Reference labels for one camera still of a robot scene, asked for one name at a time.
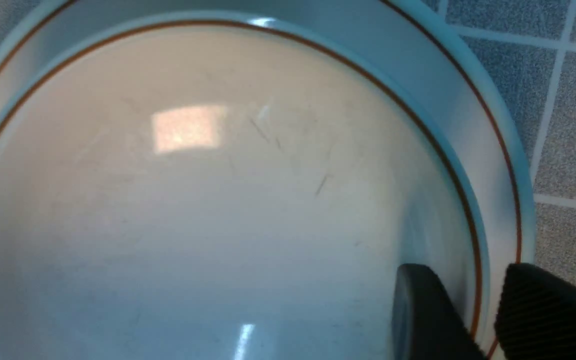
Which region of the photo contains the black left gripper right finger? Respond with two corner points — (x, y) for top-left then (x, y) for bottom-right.
(494, 263), (576, 360)

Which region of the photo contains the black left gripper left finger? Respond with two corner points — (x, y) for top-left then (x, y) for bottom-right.
(391, 263), (486, 360)

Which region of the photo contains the light blue bowl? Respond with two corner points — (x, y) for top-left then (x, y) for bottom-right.
(0, 0), (537, 360)

